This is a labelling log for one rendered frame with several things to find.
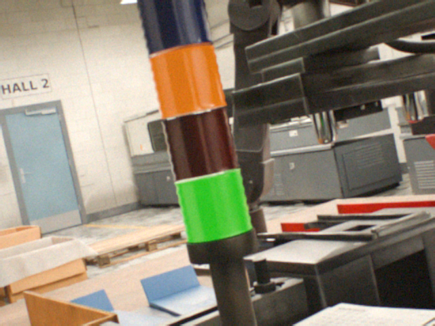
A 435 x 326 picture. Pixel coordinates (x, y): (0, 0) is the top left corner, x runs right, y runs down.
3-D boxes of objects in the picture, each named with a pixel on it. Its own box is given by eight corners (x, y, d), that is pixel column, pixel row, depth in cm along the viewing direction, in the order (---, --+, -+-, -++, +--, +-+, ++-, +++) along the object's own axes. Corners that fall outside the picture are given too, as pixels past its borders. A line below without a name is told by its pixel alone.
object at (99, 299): (108, 312, 81) (102, 288, 81) (179, 324, 69) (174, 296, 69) (56, 331, 77) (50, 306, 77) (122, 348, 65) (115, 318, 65)
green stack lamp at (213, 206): (227, 225, 41) (215, 171, 40) (266, 225, 37) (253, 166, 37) (174, 241, 38) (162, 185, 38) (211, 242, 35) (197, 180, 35)
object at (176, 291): (195, 286, 85) (190, 263, 85) (253, 303, 71) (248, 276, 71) (144, 302, 82) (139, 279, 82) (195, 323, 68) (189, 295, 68)
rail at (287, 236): (286, 255, 71) (281, 231, 70) (382, 259, 60) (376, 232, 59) (282, 256, 70) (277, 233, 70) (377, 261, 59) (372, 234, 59)
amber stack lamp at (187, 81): (203, 111, 40) (191, 57, 40) (240, 102, 37) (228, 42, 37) (148, 121, 38) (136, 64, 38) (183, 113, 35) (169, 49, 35)
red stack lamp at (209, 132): (215, 168, 40) (203, 114, 40) (253, 164, 37) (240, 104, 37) (161, 182, 38) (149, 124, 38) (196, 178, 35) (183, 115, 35)
